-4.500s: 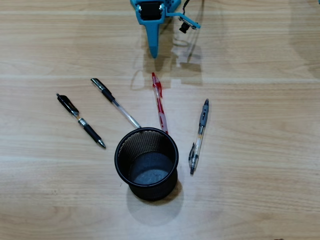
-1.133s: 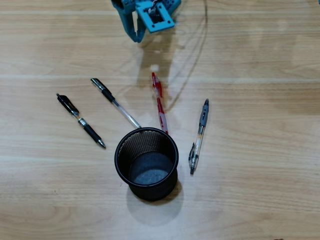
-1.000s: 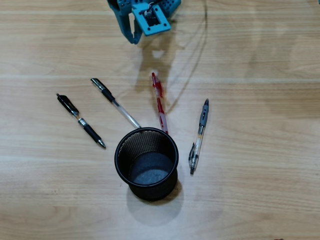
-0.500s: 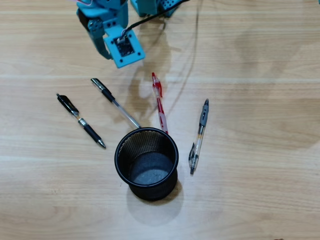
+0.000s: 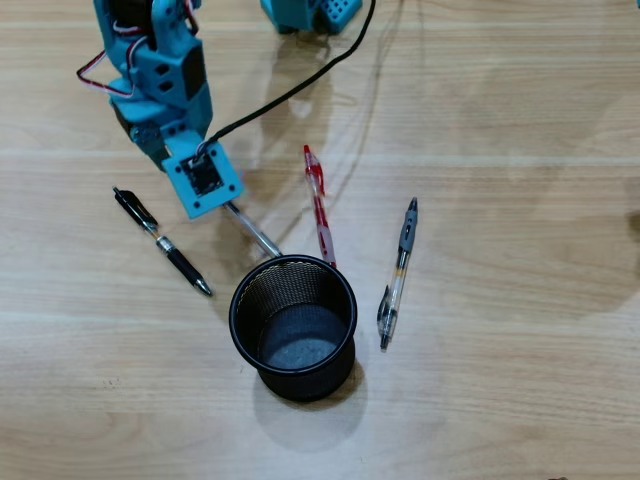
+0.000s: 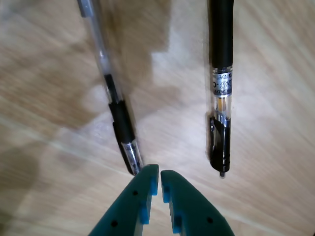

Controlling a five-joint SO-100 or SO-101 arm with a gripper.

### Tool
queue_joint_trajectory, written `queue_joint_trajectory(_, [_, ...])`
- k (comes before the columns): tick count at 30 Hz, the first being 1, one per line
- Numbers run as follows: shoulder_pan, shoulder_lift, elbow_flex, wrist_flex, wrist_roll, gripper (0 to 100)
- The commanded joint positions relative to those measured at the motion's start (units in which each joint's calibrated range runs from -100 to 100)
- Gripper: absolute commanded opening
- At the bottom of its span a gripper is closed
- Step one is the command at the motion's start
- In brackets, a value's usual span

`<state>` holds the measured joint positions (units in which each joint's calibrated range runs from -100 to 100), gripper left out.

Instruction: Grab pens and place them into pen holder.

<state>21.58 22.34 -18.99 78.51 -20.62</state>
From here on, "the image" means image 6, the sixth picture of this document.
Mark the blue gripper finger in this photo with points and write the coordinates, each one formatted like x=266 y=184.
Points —
x=194 y=211
x=128 y=209

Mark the clear stick pen black cap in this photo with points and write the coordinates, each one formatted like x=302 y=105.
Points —
x=121 y=123

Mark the black gel pen rubber grip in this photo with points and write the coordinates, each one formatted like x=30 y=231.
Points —
x=221 y=37

